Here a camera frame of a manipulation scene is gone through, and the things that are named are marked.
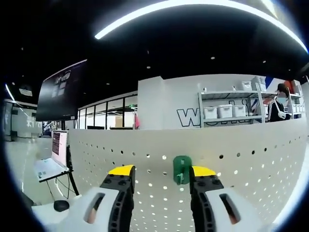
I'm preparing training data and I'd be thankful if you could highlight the straight white ceiling light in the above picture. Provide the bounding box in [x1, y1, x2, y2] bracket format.
[5, 84, 15, 101]

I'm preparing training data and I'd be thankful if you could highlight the ceiling air conditioner vent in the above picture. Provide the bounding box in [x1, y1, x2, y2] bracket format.
[18, 87, 34, 97]

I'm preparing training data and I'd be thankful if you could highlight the black laptop stand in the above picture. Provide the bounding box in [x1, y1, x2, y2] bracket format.
[45, 144, 81, 198]

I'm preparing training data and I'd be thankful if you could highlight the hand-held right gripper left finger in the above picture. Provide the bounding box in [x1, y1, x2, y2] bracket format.
[60, 164, 136, 232]

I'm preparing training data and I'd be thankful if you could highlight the white perforated mounting plate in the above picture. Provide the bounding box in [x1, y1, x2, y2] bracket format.
[68, 123, 309, 232]

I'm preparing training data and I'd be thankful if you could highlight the curved white ceiling light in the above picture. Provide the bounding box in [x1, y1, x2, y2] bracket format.
[94, 0, 309, 54]

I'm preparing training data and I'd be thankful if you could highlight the red white blue banner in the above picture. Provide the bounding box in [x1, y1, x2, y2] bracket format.
[264, 75, 282, 89]

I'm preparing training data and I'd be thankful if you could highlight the silver laptop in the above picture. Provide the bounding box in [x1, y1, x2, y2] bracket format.
[33, 130, 73, 183]

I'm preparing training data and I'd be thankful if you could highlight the green hook assembly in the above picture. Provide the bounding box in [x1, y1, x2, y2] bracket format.
[172, 155, 193, 186]

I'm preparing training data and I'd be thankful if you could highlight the large black display screen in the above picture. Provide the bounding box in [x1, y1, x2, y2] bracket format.
[35, 59, 88, 122]

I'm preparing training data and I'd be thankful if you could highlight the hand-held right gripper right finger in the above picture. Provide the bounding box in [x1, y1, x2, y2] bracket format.
[189, 165, 266, 232]

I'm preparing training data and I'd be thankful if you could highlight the black computer mouse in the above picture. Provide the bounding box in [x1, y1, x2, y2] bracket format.
[53, 200, 70, 213]

